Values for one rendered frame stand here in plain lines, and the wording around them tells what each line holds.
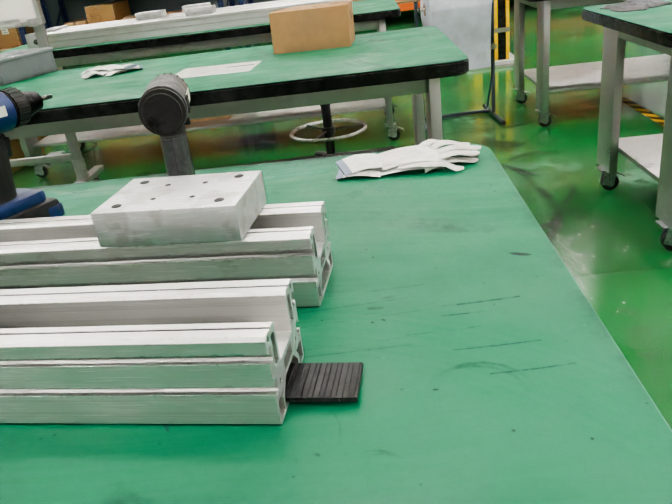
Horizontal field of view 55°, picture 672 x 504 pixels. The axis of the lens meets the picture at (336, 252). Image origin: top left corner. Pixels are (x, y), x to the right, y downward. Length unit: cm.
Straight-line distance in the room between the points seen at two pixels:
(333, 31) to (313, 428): 217
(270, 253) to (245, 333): 20
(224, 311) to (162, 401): 9
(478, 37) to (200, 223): 365
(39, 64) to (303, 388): 270
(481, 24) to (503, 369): 371
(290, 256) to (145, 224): 16
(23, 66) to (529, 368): 274
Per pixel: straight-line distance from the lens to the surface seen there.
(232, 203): 67
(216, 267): 71
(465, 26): 419
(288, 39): 263
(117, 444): 59
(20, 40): 1143
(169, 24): 411
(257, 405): 54
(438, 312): 67
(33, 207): 107
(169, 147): 88
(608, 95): 304
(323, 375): 58
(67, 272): 79
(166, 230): 70
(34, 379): 61
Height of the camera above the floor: 113
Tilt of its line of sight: 25 degrees down
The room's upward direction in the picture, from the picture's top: 7 degrees counter-clockwise
